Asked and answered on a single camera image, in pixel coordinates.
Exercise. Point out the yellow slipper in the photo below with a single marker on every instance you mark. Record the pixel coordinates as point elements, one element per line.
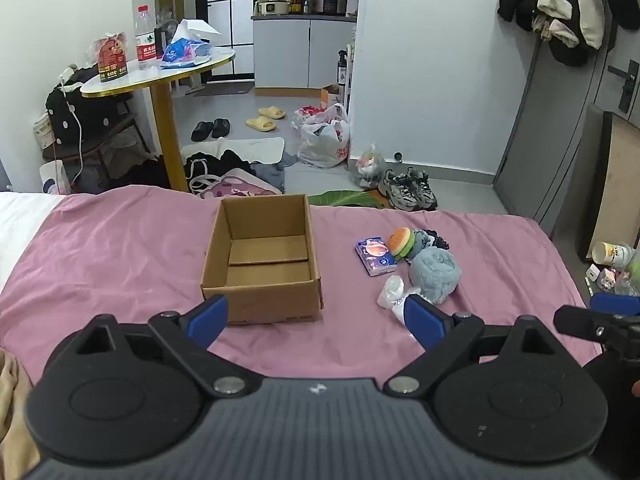
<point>272,112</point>
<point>261,123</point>

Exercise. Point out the black cream hanging coat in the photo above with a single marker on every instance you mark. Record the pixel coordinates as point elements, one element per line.
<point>565,5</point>

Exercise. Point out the black stitched cloth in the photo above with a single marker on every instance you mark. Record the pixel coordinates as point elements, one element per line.
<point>435,240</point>

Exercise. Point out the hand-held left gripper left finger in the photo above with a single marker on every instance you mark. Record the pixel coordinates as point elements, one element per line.
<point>207,317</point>

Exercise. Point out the grey-blue fluffy plush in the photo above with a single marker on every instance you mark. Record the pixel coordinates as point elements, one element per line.
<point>435,272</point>

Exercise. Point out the dark wooden chair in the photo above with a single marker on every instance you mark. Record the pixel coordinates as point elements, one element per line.
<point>100,144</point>

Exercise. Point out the blue plastic packet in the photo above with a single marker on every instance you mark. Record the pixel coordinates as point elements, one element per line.
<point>185,52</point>

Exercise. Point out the grey clothing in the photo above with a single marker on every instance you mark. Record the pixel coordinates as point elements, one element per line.
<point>272,172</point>

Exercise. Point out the black polka-dot bag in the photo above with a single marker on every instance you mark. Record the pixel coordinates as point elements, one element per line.
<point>95,107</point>

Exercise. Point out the wooden board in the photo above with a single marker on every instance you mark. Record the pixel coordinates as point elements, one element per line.
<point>620,175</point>

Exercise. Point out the brown cardboard box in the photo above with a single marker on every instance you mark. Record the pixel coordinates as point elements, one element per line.
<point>265,265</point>

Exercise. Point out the group of condiment bottles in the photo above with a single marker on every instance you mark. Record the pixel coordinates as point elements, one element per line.
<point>301,4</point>

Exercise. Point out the small desk fan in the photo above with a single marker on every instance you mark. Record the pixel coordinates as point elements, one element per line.
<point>166,27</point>

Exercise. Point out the clear plastic bottle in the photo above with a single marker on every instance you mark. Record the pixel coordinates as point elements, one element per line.
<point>629,284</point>

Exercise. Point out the red snack bag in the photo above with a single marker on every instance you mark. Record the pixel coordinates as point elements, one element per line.
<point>111,57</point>

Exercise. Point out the round white yellow-legged table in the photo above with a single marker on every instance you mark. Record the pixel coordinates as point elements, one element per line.
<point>142,79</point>

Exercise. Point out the white floor mat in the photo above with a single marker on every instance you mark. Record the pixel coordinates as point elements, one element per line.
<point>260,149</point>

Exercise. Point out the clear trash bag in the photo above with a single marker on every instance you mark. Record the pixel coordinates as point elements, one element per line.
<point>367,167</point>

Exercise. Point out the black spray bottle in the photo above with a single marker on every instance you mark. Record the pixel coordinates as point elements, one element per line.
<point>342,70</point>

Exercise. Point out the blue white patterned cloth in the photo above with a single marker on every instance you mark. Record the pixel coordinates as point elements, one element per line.
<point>391,289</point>

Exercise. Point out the white bed sheet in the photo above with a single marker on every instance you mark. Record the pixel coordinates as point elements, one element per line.
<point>15,230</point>

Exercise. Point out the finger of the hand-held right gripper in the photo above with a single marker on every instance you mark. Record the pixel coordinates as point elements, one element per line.
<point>617,303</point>
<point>580,322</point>

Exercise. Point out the small white appliance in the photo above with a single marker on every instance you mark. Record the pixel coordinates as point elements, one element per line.
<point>52,176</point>

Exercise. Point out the grey door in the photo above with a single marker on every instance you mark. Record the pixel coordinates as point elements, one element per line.
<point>545,135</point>

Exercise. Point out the white tissue paper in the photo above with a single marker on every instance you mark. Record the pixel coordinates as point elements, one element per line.
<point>192,27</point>

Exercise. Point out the white charger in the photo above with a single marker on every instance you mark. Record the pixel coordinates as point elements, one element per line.
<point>593,276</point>

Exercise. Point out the black slipper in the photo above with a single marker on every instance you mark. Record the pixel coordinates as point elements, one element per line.
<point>221,128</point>
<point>201,131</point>

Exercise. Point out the green leaf cartoon mat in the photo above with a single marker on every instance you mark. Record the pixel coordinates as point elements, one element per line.
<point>345,198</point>

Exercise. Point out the white kitchen cabinet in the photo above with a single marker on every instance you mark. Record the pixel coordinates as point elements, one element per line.
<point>280,55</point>

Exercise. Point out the clear water bottle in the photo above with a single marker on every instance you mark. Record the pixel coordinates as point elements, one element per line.
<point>146,40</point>

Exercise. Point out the grey sneaker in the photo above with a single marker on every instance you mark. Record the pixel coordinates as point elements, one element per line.
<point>424,187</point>
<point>396,191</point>

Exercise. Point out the instant noodle cup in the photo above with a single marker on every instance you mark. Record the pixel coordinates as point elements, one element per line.
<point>611,254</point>

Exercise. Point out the pink blanket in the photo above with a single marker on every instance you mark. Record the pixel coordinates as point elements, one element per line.
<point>125,260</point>

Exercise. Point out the purple tissue packet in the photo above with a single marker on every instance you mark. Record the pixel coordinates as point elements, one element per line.
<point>375,256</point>

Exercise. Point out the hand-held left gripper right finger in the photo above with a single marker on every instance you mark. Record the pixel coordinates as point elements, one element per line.
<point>425,317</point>

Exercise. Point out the small cardboard box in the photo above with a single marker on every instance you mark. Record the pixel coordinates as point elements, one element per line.
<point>330,96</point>

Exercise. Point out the cream rice cooker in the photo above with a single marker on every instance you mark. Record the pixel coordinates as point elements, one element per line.
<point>272,7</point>

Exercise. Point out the beige cloth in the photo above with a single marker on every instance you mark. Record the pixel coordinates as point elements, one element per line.
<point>12,410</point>

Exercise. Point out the pink bear cushion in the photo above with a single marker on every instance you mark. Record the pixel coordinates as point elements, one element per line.
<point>240,185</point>

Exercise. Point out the white plastic shopping bag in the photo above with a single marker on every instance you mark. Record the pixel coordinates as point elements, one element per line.
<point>320,147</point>

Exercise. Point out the black framed glass door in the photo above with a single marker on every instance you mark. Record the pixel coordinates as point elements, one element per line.
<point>220,20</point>

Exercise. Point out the black cooking pot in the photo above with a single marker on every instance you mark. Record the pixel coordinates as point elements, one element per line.
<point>330,2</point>

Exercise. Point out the black clothing pile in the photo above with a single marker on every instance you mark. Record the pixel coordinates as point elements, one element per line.
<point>225,162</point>

